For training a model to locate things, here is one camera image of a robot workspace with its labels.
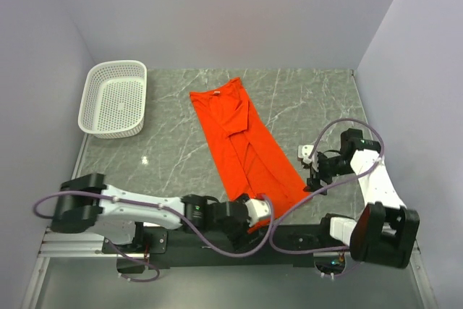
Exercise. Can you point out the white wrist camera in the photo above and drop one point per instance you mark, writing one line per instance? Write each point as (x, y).
(258, 211)
(307, 154)

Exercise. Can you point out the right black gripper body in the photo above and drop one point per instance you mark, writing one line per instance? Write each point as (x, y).
(330, 167)

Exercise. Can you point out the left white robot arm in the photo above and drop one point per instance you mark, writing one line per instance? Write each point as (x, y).
(120, 215)

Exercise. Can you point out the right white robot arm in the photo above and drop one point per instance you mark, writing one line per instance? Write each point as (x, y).
(386, 230)

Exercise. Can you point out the aluminium frame rail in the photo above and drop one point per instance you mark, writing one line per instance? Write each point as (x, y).
(89, 246)

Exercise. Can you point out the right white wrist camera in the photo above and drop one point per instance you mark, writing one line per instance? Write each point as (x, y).
(307, 154)

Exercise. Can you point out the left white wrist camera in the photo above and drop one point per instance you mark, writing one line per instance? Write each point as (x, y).
(258, 211)

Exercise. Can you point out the white perforated plastic basket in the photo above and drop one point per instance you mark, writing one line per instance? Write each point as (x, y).
(113, 100)

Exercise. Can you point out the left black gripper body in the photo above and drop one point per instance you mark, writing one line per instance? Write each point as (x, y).
(236, 233)

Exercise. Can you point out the orange t shirt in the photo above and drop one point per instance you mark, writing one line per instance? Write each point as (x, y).
(248, 159)

